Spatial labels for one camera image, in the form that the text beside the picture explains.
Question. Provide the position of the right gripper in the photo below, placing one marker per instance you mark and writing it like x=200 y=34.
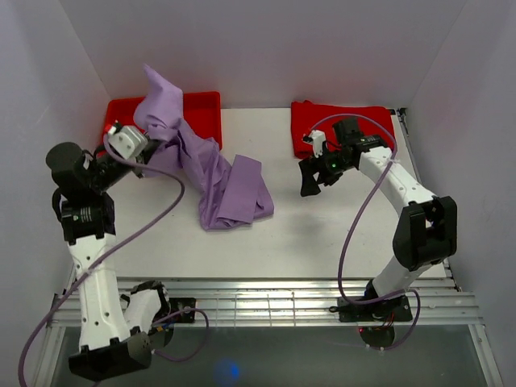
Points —
x=309 y=168

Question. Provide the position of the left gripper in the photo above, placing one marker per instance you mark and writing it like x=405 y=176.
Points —
x=148 y=148

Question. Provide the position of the purple trousers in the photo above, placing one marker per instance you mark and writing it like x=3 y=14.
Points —
x=232 y=194

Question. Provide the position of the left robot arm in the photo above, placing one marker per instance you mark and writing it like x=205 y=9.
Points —
x=114 y=340

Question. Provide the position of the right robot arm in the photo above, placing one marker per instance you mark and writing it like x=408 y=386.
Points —
x=426 y=231

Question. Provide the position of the red plastic tray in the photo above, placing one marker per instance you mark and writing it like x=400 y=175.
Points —
x=202 y=111

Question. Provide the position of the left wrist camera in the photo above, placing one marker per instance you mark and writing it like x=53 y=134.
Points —
x=127 y=140

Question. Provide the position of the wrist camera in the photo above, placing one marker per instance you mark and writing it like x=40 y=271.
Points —
x=317 y=139
x=127 y=140

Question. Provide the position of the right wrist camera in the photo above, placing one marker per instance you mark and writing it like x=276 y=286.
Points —
x=317 y=139

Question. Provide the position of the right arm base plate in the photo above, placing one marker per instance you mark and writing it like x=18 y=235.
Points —
x=396 y=308

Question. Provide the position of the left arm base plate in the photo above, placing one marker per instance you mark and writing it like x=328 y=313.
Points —
x=184 y=309

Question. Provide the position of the aluminium frame rail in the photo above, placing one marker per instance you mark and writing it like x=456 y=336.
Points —
x=299 y=303

